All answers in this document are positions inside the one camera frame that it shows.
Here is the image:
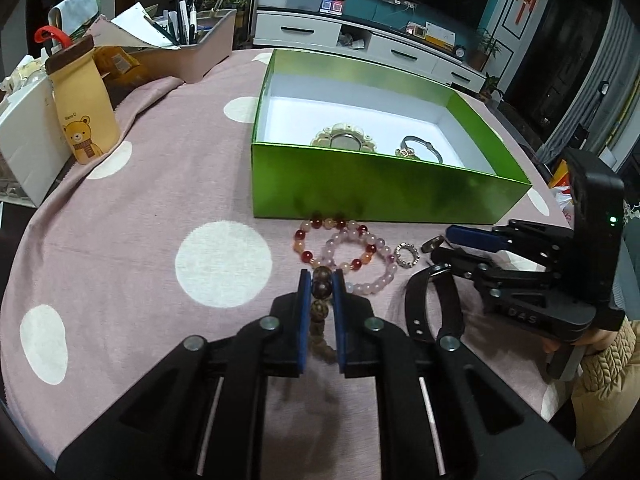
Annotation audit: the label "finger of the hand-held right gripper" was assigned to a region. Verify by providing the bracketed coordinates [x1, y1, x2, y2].
[430, 250, 597, 343]
[446, 219, 576, 273]

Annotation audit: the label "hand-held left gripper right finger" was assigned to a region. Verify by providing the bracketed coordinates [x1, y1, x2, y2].
[333, 269, 587, 480]

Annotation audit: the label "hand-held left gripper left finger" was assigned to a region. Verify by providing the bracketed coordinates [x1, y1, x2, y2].
[57, 269, 311, 480]

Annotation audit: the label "brown bead bracelet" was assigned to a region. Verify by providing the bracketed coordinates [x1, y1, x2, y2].
[310, 266, 335, 357]

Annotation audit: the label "black wristband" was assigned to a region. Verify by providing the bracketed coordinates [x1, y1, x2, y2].
[405, 262, 466, 345]

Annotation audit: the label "pink bead bracelet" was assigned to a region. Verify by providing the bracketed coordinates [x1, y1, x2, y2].
[322, 220, 399, 297]

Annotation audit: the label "green cardboard box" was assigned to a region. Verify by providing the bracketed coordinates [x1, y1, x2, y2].
[251, 49, 533, 226]

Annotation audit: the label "person's right forearm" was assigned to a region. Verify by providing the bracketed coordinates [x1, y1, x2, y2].
[570, 317, 640, 466]

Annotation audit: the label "person's right hand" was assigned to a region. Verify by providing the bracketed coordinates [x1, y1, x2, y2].
[542, 327, 623, 357]

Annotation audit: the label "orange paper bag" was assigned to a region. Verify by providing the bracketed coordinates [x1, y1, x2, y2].
[550, 160, 572, 191]

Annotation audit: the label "striped grey curtain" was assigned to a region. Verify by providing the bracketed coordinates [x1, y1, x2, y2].
[540, 10, 640, 171]

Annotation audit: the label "silver bangle with gold charm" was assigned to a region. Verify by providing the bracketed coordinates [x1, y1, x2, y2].
[395, 135, 445, 165]

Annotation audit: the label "small potted plant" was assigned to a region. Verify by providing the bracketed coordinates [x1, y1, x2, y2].
[480, 75, 503, 106]

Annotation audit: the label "yellow flat box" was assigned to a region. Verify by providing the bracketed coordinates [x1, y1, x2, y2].
[425, 22, 456, 46]

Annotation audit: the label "white television cabinet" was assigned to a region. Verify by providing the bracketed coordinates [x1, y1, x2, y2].
[252, 7, 488, 93]

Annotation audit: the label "pink desk organizer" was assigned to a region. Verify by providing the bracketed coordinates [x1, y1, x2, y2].
[127, 7, 238, 83]

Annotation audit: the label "yellow bear bottle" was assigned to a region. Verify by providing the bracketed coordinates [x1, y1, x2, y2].
[34, 25, 122, 166]

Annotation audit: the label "yellow snack bag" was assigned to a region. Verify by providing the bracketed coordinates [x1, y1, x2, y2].
[95, 45, 141, 77]

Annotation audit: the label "white cardboard box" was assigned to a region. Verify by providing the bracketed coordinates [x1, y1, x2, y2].
[0, 77, 71, 208]

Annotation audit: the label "white paper sheets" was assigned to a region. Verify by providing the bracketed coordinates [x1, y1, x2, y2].
[110, 2, 181, 51]

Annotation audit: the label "white green printed bag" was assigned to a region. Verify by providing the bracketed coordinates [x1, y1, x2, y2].
[50, 0, 103, 36]

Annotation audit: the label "small silver beaded ring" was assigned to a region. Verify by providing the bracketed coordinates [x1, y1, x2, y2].
[395, 242, 420, 268]

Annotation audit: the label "red orange bead bracelet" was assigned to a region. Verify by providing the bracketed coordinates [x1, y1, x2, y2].
[292, 215, 377, 272]

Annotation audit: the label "cream bracelet watch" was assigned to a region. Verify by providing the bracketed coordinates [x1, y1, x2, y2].
[312, 122, 378, 153]

